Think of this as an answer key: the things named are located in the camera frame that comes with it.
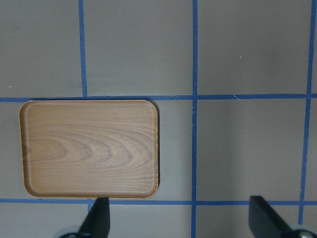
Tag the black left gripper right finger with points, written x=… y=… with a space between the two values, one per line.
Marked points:
x=264 y=221

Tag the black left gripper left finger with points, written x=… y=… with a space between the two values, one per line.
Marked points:
x=97 y=222

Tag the wooden tray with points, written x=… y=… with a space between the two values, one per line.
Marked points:
x=90 y=148

